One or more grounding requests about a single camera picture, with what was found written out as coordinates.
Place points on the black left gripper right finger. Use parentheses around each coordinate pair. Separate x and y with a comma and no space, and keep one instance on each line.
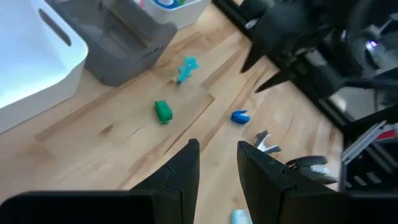
(264,186)

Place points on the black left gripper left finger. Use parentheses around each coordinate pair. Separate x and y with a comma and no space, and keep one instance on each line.
(180,193)

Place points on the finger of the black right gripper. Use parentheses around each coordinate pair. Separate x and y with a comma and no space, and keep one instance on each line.
(278,80)
(255,59)

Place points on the black stapler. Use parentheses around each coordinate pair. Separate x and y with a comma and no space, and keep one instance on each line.
(308,161)

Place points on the blue toy piece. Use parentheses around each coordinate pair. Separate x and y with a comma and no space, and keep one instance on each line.
(240,118)

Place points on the green toy block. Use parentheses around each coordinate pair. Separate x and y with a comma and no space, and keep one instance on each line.
(163,111)

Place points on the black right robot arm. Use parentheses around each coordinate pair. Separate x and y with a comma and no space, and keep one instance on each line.
(357,18)

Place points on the white bin holding items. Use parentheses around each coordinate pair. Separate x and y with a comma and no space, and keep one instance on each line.
(186,15)

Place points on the silver aluminium bar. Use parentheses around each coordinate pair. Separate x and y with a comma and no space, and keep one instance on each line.
(363,141)

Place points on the grey plastic bin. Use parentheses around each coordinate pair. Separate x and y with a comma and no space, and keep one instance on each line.
(124,62)

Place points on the large white plastic bin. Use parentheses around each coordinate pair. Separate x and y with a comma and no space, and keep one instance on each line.
(31,62)

